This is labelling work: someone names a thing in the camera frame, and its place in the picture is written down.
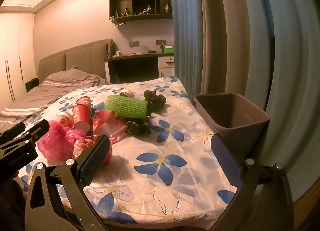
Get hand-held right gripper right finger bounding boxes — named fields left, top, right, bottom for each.
left=210, top=133, right=294, bottom=231

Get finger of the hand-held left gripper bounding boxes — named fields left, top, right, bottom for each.
left=0, top=122, right=26, bottom=144
left=5, top=120, right=50, bottom=150

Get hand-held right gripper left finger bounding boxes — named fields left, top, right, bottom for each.
left=25, top=135, right=112, bottom=231

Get red white plastic bag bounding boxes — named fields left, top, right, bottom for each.
left=92, top=110, right=127, bottom=145
left=72, top=135, right=113, bottom=164

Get pink plastic bag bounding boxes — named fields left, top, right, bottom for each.
left=36, top=120, right=87, bottom=160

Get red paper cup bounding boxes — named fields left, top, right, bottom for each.
left=75, top=96, right=92, bottom=111
left=72, top=103, right=92, bottom=131

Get grey plastic waste bin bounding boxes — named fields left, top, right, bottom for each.
left=194, top=93, right=270, bottom=159

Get blue foam mesh sleeve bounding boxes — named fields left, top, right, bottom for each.
left=92, top=103, right=105, bottom=117

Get black plastic bag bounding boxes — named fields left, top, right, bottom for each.
left=144, top=89, right=167, bottom=116
left=126, top=118, right=152, bottom=135

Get green foam mesh sleeve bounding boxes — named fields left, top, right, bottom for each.
left=104, top=95, right=148, bottom=119

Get grey striped bedding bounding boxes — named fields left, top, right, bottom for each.
left=0, top=67, right=108, bottom=131

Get black bedside box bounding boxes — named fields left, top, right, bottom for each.
left=25, top=78, right=39, bottom=92

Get white wardrobe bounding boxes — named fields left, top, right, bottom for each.
left=0, top=12, right=40, bottom=109

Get grey upholstered headboard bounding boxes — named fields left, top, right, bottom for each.
left=39, top=39, right=113, bottom=84

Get dark top desk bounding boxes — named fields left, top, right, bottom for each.
left=104, top=52, right=175, bottom=85

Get white drawer unit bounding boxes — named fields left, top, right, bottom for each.
left=158, top=56, right=175, bottom=77

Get grey curtain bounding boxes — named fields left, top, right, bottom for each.
left=199, top=0, right=250, bottom=101

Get blue pleated curtain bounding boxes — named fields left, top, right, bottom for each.
left=169, top=0, right=208, bottom=101

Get group of small figurines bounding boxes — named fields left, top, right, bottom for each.
left=115, top=0, right=173, bottom=17

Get white cable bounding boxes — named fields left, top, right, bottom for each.
left=107, top=19, right=118, bottom=57

